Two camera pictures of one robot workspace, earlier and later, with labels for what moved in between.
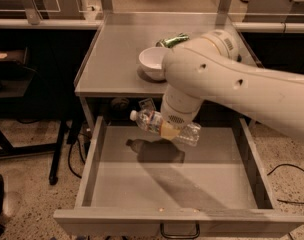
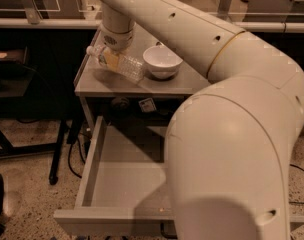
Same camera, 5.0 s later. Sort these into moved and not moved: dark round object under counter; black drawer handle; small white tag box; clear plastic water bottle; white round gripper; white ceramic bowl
Moved: white round gripper; clear plastic water bottle
Not moved: dark round object under counter; white ceramic bowl; small white tag box; black drawer handle
